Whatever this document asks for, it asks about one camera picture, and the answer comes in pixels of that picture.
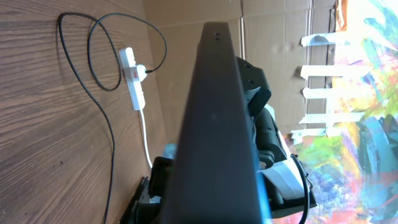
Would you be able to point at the blue Galaxy smartphone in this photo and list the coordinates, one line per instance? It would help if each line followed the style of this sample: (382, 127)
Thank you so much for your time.
(215, 177)

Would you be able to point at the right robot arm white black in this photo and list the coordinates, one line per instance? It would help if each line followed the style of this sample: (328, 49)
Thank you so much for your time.
(285, 180)

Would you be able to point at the white USB charger plug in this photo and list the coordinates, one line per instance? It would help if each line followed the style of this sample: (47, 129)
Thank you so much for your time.
(138, 73)

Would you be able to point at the white power strip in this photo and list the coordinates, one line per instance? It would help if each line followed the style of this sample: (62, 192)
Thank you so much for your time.
(135, 88)

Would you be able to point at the cardboard backdrop panel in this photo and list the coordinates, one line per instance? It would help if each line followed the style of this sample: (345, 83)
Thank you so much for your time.
(265, 34)

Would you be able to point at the colourful painted poster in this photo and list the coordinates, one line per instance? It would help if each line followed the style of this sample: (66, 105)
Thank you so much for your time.
(350, 148)

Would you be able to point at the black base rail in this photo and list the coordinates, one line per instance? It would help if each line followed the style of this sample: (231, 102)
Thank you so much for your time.
(143, 207)

